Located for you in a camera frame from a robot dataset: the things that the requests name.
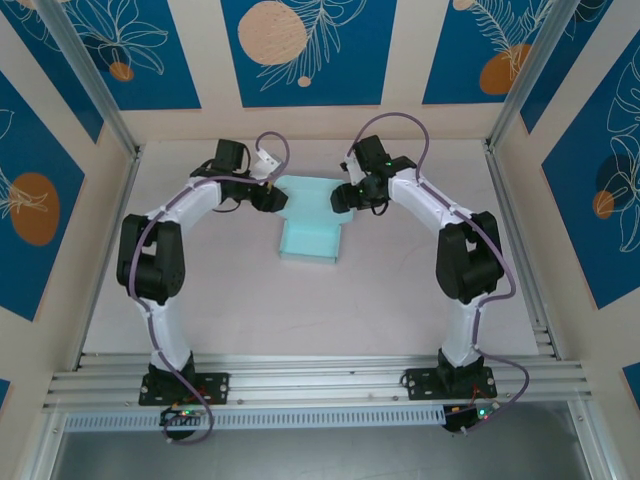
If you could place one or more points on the light blue paper box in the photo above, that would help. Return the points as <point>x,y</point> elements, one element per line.
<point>310,235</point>

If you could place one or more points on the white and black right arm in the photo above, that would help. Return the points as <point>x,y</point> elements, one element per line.
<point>465,330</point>

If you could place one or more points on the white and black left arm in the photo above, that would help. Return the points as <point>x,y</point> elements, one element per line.
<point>167,330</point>

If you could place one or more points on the grey metal panel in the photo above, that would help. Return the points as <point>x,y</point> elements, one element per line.
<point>320,457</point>

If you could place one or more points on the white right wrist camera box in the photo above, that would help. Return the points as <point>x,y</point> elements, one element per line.
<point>354,170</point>

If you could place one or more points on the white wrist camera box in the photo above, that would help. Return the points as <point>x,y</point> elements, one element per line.
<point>265,162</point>
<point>354,170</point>

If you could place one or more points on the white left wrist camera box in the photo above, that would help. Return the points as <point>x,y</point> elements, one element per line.
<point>265,162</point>

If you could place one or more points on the aluminium side rail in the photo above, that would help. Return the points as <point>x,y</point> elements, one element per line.
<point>108,260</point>
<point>504,200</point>

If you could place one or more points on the aluminium frame post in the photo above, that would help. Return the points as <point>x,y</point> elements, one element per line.
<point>525,85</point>
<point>95,82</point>

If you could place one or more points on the aluminium mounting rail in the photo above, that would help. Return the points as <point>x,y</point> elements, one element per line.
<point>320,380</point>

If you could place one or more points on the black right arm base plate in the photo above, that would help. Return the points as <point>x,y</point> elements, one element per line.
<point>422,382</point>

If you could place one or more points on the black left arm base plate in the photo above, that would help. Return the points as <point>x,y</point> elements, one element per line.
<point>215,387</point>

